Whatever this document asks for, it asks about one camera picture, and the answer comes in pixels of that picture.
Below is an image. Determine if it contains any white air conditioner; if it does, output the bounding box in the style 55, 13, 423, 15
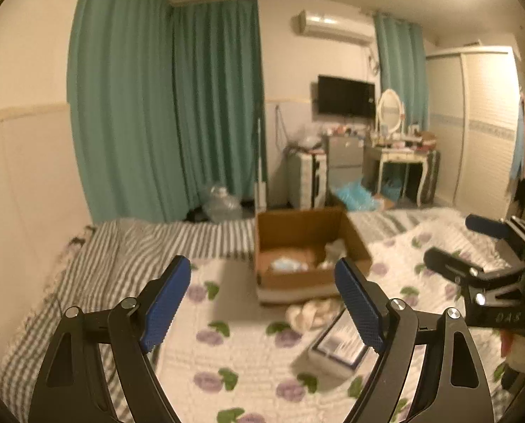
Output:
292, 10, 376, 45

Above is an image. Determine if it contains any blue plastic bag pile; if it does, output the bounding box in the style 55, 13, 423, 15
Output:
332, 178, 379, 212

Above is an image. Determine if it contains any light blue cloth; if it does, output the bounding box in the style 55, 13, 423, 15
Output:
269, 258, 308, 274

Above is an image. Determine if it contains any floral white blanket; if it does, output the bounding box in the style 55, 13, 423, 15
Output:
150, 207, 525, 423

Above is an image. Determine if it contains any black wall television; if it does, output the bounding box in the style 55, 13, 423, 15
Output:
316, 74, 376, 120

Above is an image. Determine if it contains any cream soft cloth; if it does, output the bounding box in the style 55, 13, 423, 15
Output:
286, 298, 345, 331

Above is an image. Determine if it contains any white upright pole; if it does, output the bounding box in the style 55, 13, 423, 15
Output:
254, 117, 268, 213

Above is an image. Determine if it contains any narrow green curtain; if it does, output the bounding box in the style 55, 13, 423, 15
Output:
373, 11, 429, 135

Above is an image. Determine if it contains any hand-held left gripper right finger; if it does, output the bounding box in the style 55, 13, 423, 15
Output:
334, 258, 497, 423

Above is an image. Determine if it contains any grey striped bed sheet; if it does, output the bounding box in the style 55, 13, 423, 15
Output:
0, 218, 260, 423

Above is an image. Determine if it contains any wide green curtain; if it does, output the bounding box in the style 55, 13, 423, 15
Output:
67, 0, 268, 225

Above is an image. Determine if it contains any white sliding wardrobe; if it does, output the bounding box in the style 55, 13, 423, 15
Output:
425, 45, 525, 220

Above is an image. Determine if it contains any clear plastic bag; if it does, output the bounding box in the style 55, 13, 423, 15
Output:
200, 182, 245, 223

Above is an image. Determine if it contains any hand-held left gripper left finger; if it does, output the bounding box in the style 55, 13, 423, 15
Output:
28, 256, 193, 423

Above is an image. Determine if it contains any translucent bag on suitcase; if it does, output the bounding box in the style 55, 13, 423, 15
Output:
288, 123, 326, 153

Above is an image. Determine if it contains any white oval vanity mirror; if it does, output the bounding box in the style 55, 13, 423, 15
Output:
375, 88, 407, 136

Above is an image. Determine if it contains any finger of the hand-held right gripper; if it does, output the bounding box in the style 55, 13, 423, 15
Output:
465, 214, 525, 258
423, 247, 525, 294

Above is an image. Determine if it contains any grey mini fridge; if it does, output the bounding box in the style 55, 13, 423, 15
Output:
324, 134, 366, 188

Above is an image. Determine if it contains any grey suitcase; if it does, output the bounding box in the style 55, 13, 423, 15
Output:
286, 150, 327, 210

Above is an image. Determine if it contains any brown cardboard box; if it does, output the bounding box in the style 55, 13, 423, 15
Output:
254, 206, 373, 306

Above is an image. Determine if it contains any white crumpled cloth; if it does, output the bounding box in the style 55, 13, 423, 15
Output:
318, 240, 347, 269

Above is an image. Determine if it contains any white dressing table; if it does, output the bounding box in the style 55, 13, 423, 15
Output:
363, 131, 440, 208

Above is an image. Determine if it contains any flat grey white box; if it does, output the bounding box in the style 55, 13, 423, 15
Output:
307, 307, 371, 380

